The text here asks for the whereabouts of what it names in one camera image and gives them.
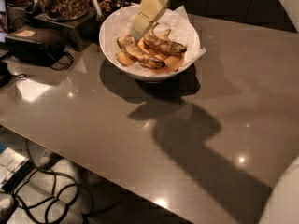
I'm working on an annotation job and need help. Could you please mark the spotted banana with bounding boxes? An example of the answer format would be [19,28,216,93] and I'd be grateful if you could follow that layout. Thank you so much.
[123,35,165,69]
[143,28,187,56]

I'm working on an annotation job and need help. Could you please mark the black cable on table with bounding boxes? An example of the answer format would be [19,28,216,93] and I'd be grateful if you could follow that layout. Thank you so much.
[49,50,75,72]

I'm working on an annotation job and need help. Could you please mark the black floor cables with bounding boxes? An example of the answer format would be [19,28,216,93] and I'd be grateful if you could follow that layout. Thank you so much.
[8,137,94,224]

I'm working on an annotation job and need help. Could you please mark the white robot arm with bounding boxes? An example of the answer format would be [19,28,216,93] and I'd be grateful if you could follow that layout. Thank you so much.
[130,0,299,224]

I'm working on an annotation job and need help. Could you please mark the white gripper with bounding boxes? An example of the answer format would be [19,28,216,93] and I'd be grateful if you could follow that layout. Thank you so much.
[130,0,168,40]

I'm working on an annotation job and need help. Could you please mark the orange fruit piece left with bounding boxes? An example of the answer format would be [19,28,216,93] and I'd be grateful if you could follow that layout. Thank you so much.
[116,51,135,66]

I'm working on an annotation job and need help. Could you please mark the black box appliance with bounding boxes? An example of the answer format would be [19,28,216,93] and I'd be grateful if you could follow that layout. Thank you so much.
[5,26,67,67]

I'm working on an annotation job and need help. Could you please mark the white ceramic bowl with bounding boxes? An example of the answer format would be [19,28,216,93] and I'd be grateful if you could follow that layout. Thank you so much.
[98,5,201,83]

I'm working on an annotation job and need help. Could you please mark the orange fruit piece right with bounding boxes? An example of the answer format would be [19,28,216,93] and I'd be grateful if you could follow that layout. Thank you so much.
[154,55,184,75]

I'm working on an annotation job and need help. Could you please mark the glass jar of nuts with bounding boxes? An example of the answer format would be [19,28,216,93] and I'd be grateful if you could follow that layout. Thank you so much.
[38,0,89,21]

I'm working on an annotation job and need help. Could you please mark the white paper bowl liner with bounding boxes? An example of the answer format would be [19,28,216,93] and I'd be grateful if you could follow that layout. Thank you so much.
[106,5,207,77]

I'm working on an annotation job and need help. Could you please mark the dark metal jar stand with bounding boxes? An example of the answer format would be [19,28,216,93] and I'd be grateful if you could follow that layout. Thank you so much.
[34,8,98,51]

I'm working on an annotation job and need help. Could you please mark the orange fruit piece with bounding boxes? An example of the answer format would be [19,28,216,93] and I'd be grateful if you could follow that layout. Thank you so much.
[154,55,184,75]
[116,51,135,66]

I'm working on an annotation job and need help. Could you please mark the grey power strip box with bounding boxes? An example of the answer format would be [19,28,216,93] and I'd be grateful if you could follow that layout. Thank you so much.
[0,147,28,191]

